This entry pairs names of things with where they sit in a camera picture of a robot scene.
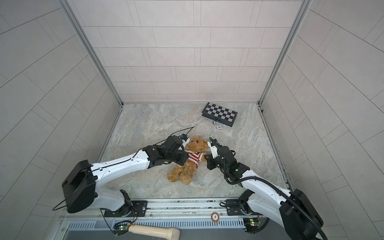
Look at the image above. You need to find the red white striped knit sweater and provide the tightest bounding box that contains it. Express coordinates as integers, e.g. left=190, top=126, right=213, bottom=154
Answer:
left=187, top=151, right=204, bottom=168

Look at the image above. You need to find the brown teddy bear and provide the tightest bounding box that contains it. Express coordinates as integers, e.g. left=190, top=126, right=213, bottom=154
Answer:
left=167, top=136, right=210, bottom=185

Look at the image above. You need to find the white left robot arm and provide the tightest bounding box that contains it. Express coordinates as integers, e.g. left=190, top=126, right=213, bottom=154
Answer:
left=62, top=134, right=190, bottom=217

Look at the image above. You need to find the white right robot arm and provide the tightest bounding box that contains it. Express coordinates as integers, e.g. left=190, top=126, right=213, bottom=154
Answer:
left=205, top=140, right=327, bottom=240

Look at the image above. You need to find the folded black chess board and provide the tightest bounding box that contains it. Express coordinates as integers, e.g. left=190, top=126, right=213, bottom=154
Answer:
left=202, top=103, right=238, bottom=127

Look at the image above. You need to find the round red sticker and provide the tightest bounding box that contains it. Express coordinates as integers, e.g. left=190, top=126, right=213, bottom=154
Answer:
left=211, top=212, right=220, bottom=223

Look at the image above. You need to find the right green circuit board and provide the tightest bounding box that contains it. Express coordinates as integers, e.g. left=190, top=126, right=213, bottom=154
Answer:
left=243, top=218, right=260, bottom=234

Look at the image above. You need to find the green circuit board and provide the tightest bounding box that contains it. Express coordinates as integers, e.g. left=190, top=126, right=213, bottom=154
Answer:
left=243, top=218, right=260, bottom=234
left=113, top=221, right=132, bottom=236

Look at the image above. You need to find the left green circuit board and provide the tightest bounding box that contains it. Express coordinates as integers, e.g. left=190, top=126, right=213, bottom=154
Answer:
left=113, top=221, right=132, bottom=236

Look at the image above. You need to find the aluminium corner profile right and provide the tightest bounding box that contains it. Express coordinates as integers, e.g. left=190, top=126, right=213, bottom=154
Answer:
left=259, top=0, right=312, bottom=107

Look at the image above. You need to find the aluminium corner profile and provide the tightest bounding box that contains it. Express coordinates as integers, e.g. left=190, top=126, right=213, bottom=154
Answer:
left=58, top=0, right=124, bottom=107
left=259, top=0, right=312, bottom=107

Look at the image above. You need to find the aluminium corner profile left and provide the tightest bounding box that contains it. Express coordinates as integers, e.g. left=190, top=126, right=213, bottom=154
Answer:
left=58, top=0, right=124, bottom=107

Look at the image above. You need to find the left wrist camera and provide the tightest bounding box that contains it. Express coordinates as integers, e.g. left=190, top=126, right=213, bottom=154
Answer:
left=180, top=134, right=190, bottom=148

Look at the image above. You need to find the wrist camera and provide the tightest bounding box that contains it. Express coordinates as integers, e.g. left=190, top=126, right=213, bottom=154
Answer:
left=180, top=134, right=190, bottom=148
left=209, top=141, right=219, bottom=159

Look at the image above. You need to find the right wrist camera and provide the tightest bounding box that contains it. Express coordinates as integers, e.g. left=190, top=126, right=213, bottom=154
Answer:
left=209, top=141, right=219, bottom=159

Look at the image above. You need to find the black corrugated cable conduit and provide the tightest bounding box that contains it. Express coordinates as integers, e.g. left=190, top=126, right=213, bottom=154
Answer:
left=208, top=137, right=329, bottom=240

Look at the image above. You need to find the thin black camera cable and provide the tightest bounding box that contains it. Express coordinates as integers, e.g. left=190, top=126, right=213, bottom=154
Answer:
left=131, top=126, right=196, bottom=160

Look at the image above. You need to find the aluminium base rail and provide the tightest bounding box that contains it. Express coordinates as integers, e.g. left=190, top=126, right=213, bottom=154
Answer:
left=59, top=198, right=273, bottom=231

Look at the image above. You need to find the beige wooden handle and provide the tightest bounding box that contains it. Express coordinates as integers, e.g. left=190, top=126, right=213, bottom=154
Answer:
left=129, top=225, right=181, bottom=240

